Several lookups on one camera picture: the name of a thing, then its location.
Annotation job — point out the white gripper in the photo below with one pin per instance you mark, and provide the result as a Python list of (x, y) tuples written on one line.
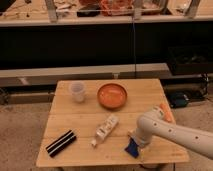
[(140, 139)]

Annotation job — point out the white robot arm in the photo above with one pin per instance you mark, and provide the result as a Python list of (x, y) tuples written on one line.
[(152, 123)]

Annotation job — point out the orange ceramic bowl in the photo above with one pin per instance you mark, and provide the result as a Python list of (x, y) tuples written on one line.
[(112, 96)]

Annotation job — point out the white plastic bottle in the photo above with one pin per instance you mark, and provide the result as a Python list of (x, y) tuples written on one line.
[(104, 130)]

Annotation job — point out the orange carrot toy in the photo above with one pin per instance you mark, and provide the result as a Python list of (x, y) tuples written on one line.
[(167, 113)]

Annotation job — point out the light wooden table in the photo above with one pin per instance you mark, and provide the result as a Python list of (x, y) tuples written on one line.
[(86, 134)]

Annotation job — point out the dark device on floor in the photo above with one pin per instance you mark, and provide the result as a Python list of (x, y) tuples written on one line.
[(178, 100)]

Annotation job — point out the black white striped block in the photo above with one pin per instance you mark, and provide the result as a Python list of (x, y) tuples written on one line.
[(61, 143)]

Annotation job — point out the clear plastic cup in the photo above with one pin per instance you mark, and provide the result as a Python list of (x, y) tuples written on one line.
[(77, 90)]

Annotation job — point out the black box on right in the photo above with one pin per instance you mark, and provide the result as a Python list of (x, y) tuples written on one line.
[(190, 60)]

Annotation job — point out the long wooden bench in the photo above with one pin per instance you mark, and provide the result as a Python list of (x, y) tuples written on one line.
[(50, 76)]

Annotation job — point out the orange clutter on shelf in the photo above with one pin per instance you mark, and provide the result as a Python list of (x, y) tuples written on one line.
[(116, 7)]

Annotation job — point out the black object on shelf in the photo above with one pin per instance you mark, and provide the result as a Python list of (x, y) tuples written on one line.
[(90, 10)]

